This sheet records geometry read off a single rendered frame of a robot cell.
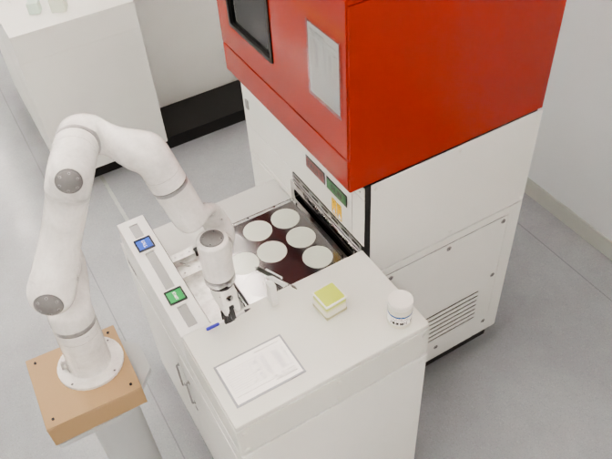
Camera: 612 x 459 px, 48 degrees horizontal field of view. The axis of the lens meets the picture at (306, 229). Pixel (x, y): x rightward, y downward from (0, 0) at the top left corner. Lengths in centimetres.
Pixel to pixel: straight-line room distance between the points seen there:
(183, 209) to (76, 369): 64
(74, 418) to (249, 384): 49
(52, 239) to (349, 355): 83
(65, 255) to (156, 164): 34
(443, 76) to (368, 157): 30
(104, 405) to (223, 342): 37
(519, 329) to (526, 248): 51
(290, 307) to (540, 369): 144
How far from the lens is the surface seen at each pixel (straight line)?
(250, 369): 193
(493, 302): 302
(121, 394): 205
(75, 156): 155
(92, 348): 202
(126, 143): 158
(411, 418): 241
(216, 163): 410
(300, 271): 222
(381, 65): 180
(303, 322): 201
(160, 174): 160
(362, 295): 207
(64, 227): 171
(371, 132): 190
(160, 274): 222
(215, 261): 177
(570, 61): 340
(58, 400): 210
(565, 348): 327
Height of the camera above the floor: 256
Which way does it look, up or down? 45 degrees down
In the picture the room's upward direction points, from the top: 4 degrees counter-clockwise
